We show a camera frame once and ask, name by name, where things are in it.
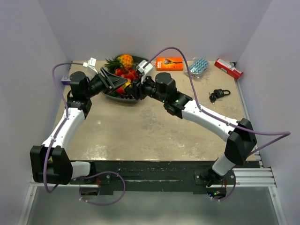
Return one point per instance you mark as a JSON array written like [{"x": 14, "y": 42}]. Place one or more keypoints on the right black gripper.
[{"x": 138, "y": 91}]

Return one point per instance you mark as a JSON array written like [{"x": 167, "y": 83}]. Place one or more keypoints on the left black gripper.
[{"x": 112, "y": 81}]

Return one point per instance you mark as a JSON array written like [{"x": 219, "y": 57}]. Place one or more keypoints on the yellow padlock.
[{"x": 124, "y": 86}]

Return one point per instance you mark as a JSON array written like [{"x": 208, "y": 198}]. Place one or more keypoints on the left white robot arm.
[{"x": 49, "y": 161}]

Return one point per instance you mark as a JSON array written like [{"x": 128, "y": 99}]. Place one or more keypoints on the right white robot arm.
[{"x": 238, "y": 135}]

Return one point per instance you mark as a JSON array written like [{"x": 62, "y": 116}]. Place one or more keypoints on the purple grape bunch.
[{"x": 125, "y": 95}]

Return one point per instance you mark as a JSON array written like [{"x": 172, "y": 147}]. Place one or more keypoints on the red pomegranate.
[{"x": 120, "y": 91}]

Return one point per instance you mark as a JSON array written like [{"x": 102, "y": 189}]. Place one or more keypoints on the small red cherries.
[{"x": 125, "y": 73}]

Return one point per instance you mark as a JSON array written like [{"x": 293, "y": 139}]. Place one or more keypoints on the toy pineapple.
[{"x": 124, "y": 61}]

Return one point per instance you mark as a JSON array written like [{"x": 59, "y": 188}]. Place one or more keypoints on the dark grey fruit tray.
[{"x": 113, "y": 95}]

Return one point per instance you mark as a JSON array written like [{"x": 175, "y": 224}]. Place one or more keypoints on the orange razor box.
[{"x": 169, "y": 64}]

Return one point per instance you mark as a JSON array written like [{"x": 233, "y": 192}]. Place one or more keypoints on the purple toothpaste box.
[{"x": 65, "y": 80}]

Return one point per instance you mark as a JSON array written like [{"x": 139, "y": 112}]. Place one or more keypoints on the blue patterned sponge pack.
[{"x": 197, "y": 68}]

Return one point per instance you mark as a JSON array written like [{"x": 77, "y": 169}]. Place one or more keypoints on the black padlock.
[{"x": 218, "y": 94}]

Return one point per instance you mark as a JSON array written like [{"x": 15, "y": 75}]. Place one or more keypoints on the red box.
[{"x": 228, "y": 68}]

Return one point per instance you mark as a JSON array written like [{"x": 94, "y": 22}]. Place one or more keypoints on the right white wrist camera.
[{"x": 144, "y": 67}]

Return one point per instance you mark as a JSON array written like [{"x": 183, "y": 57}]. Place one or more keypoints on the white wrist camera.
[
  {"x": 90, "y": 65},
  {"x": 144, "y": 67}
]

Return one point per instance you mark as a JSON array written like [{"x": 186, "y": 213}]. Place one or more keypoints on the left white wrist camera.
[{"x": 90, "y": 65}]

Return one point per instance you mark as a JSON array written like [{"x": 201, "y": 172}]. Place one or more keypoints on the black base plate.
[{"x": 153, "y": 176}]

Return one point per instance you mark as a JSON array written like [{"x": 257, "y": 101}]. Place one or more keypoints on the aluminium frame rail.
[{"x": 252, "y": 199}]

